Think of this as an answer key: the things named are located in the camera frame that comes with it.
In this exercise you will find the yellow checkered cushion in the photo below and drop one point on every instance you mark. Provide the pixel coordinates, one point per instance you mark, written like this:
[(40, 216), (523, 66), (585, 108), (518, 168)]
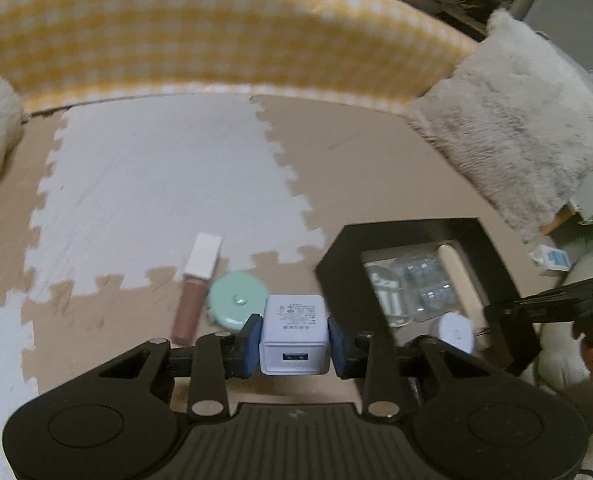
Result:
[(201, 25)]

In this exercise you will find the white usb charger cube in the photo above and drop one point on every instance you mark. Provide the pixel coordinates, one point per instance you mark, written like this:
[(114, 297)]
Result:
[(294, 330)]

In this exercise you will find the grey cabinet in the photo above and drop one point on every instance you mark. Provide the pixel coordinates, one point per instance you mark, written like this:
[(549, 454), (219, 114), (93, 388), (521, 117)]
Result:
[(566, 0)]

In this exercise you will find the white foam mat tile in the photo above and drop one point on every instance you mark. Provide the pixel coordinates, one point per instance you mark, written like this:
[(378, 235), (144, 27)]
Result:
[(166, 185), (1, 390)]

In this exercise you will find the flat wooden stick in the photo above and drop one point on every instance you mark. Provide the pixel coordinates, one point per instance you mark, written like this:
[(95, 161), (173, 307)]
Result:
[(459, 280)]

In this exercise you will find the lip gloss tube white cap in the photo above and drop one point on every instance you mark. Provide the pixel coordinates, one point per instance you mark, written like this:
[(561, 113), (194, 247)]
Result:
[(196, 280)]

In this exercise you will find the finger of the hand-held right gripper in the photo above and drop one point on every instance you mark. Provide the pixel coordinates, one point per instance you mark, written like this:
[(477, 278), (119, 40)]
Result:
[(541, 310)]

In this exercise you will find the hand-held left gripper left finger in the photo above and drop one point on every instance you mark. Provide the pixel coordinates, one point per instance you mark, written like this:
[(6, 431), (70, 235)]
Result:
[(250, 347)]

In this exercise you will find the white round adapter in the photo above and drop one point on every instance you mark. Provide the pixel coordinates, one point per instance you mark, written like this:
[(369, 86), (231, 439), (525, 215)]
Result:
[(455, 332)]

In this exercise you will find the beige foam puzzle mat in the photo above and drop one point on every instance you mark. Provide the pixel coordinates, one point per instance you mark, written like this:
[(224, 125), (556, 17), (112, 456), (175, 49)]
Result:
[(356, 160)]

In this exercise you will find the clear plastic packet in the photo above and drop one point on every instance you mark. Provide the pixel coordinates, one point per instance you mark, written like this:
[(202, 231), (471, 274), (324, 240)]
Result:
[(416, 285)]

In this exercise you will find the mint green tape measure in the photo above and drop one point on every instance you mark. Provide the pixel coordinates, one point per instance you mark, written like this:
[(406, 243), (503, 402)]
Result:
[(234, 295)]

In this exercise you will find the small blue white carton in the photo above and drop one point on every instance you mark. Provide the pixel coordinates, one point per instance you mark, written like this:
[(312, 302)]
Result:
[(551, 260)]

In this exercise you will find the grey fluffy pillow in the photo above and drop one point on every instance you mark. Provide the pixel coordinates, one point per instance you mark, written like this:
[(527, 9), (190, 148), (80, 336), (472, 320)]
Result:
[(516, 120)]

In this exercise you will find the black box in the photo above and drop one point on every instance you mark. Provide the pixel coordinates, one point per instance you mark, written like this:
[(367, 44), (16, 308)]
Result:
[(341, 265)]

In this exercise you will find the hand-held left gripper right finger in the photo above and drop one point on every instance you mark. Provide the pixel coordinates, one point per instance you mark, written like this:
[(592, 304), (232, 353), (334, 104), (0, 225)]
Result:
[(335, 349)]

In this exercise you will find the orange wooden leg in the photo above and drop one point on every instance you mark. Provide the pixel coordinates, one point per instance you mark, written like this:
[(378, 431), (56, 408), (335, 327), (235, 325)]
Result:
[(558, 219)]

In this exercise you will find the cream white blanket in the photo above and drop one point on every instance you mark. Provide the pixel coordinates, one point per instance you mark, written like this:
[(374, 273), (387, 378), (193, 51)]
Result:
[(556, 360)]

